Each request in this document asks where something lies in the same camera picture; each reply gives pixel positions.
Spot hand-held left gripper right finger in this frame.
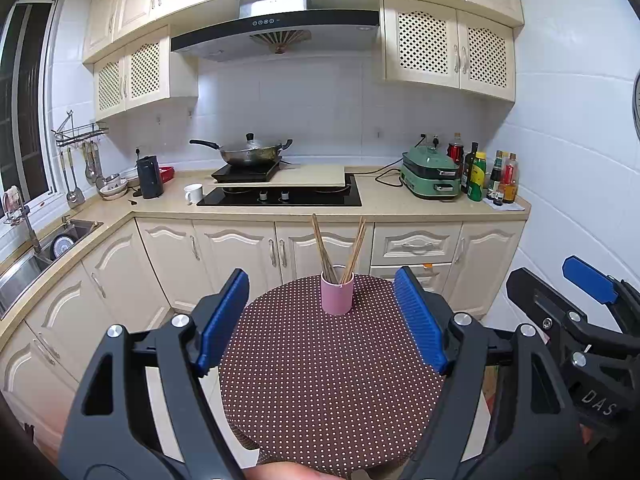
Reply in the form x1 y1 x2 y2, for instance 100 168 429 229
393 266 591 480

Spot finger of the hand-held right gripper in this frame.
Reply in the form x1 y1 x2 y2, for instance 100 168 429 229
506 267 640 376
562 256 640 331

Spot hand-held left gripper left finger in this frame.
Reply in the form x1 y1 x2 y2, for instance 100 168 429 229
59 268 251 480

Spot pink cylindrical cup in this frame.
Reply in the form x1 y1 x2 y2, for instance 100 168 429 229
320 271 355 316

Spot bunch of wooden chopsticks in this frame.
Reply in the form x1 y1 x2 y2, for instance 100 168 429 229
311 213 367 285

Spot brown polka dot tablecloth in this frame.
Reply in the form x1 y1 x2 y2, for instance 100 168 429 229
218 274 451 478

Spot orange sauce bottle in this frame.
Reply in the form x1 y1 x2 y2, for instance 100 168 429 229
501 153 519 204

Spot beige countertop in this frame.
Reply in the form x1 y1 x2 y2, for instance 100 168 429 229
0 167 531 341

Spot dark sauce bottle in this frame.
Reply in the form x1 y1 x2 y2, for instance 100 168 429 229
487 150 503 196

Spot green electric cooker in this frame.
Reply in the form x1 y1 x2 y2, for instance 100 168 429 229
400 145 462 201

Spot black induction cooker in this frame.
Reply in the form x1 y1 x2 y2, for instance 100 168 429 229
211 160 283 183

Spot green bottle yellow label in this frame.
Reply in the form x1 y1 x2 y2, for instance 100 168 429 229
467 151 488 202

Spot dark glass bottle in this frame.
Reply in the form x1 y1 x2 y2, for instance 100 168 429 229
462 142 480 194

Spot black glass gas hob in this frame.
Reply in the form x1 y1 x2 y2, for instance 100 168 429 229
196 175 363 207

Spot black electric kettle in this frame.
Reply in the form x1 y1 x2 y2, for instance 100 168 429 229
136 155 164 199

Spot steel wok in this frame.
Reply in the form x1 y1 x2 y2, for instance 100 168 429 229
189 132 294 168

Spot stack of bowls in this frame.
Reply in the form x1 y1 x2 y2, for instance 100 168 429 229
98 174 130 201

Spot beige cutting board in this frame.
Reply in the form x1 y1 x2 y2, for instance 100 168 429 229
260 164 347 187

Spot steel sink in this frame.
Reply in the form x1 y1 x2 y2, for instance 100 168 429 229
0 217 103 318

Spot hanging metal spatula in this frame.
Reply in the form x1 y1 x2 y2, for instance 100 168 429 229
60 147 86 208

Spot hanging metal ladle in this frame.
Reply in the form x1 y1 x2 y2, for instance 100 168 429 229
82 140 106 188

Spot metal faucet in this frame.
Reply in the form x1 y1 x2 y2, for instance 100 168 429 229
2 185 43 256

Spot black range hood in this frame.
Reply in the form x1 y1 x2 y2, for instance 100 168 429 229
170 0 381 63

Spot window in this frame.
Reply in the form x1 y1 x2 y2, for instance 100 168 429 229
0 0 58 206

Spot black power cord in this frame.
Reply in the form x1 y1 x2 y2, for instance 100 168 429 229
374 160 405 187

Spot metal wall utensil rack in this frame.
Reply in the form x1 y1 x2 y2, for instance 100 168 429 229
51 110 110 148

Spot cream lattice wall cabinets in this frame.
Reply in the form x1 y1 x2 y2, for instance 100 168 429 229
82 0 301 121
297 0 526 103

